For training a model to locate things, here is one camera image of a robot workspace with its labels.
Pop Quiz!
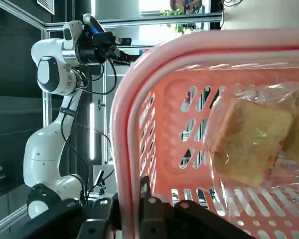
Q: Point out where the green plant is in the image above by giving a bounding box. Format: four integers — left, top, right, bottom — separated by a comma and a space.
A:
160, 8, 198, 34

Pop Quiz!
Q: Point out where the white light bar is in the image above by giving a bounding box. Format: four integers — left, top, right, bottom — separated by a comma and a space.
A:
89, 103, 96, 160

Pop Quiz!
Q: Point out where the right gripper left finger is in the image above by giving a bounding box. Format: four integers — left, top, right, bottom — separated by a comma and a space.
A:
22, 193, 122, 239

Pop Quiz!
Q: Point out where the small pink plastic basket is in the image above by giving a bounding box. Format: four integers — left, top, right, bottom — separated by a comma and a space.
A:
110, 29, 299, 239

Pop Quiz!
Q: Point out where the person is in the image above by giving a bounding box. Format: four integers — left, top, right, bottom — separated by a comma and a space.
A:
169, 0, 205, 14

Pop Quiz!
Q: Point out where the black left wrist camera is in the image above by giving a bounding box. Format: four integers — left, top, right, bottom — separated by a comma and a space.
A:
93, 31, 133, 46

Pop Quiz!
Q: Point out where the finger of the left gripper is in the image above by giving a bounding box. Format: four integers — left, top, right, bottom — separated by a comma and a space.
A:
114, 57, 138, 66
109, 48, 131, 60

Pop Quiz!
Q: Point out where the vent grille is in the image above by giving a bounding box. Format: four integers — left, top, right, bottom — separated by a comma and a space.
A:
36, 0, 55, 16

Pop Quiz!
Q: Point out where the black camera on stand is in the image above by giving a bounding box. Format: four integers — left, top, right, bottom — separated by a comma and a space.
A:
86, 170, 108, 200

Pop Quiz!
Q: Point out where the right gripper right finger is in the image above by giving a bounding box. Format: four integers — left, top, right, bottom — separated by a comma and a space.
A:
139, 176, 242, 239

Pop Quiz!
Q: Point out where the aluminium frame beam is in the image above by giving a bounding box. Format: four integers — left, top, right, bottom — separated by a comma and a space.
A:
41, 24, 52, 130

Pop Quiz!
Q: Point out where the aluminium frame post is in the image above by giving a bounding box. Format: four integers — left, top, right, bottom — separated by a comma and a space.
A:
44, 13, 224, 28

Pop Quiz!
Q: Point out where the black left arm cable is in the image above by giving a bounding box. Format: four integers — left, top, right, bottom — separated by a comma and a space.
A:
60, 58, 117, 200

